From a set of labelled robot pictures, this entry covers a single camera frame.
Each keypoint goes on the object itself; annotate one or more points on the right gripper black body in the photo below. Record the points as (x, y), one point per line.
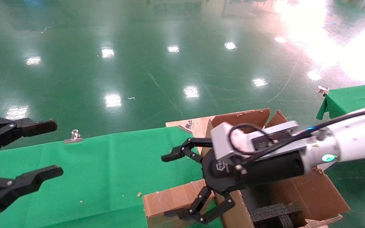
(265, 171)

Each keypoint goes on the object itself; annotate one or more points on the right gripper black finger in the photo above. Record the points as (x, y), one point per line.
(176, 153)
(201, 202)

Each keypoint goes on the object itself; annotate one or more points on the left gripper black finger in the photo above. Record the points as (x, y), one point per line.
(24, 182)
(17, 128)

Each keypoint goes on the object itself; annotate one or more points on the large open brown carton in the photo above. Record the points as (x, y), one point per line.
(315, 193)

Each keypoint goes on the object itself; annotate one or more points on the silver binder clip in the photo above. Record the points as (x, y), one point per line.
(188, 125)
(323, 91)
(73, 136)

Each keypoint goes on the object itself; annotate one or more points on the black foam insert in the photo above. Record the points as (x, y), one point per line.
(274, 212)

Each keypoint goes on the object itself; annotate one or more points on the large green table cloth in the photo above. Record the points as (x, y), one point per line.
(106, 171)

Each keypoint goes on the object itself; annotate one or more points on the small green table cloth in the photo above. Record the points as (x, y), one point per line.
(353, 96)

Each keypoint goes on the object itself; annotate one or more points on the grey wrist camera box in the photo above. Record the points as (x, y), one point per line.
(222, 139)

